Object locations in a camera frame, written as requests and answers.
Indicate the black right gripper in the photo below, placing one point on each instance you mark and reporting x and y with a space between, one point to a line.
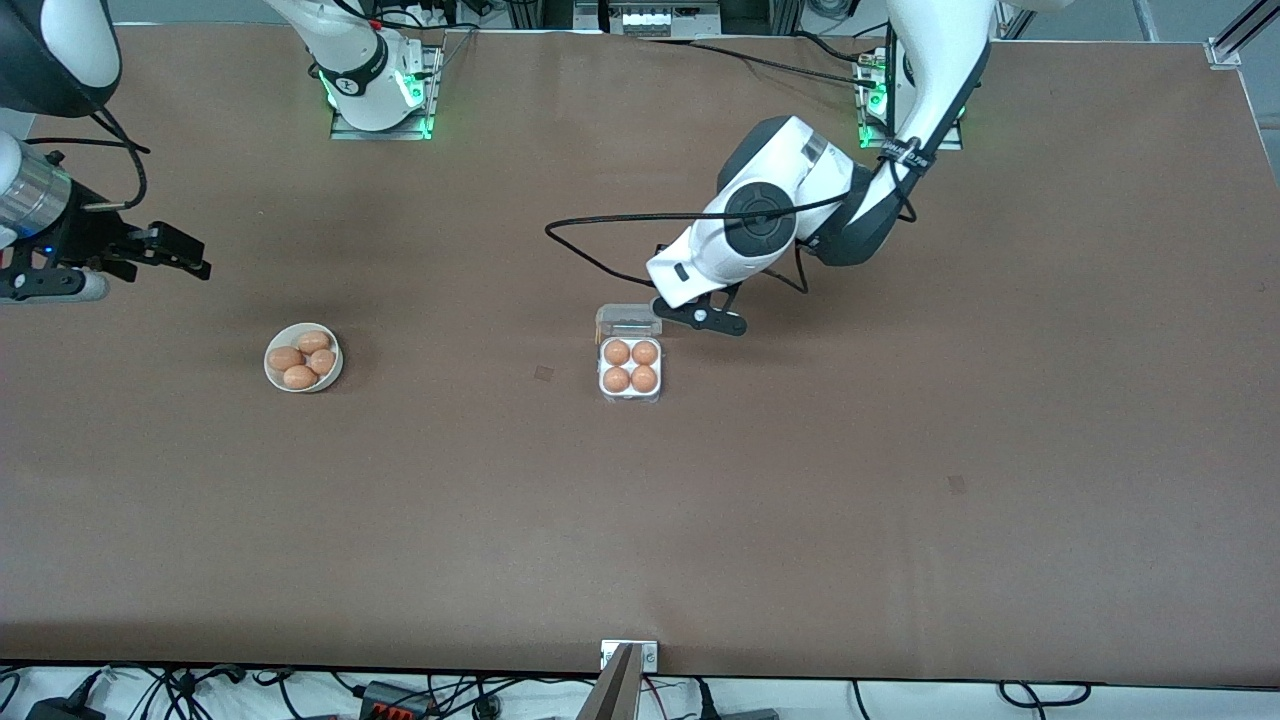
88 235

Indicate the clear plastic egg box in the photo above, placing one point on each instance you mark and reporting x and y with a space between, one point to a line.
628 312

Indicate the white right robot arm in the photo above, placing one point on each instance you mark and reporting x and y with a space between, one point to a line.
350 60

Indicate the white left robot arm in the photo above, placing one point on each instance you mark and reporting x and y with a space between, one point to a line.
760 220

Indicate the white round bowl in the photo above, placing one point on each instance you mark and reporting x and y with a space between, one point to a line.
274 379

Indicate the white power strip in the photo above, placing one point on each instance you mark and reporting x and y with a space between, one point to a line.
660 18

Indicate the black power adapter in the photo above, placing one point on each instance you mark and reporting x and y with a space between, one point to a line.
65 710

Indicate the black orange power strip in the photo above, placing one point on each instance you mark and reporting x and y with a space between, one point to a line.
395 700

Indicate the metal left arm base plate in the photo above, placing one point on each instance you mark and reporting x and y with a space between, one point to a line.
940 143

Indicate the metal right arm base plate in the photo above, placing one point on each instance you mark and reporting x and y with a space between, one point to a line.
400 132

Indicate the metal table edge bracket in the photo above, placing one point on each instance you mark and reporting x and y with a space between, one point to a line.
648 655

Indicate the brown camera pole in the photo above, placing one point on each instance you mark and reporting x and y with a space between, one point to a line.
612 695

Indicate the aluminium frame profile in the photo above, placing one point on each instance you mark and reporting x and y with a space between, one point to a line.
1240 35

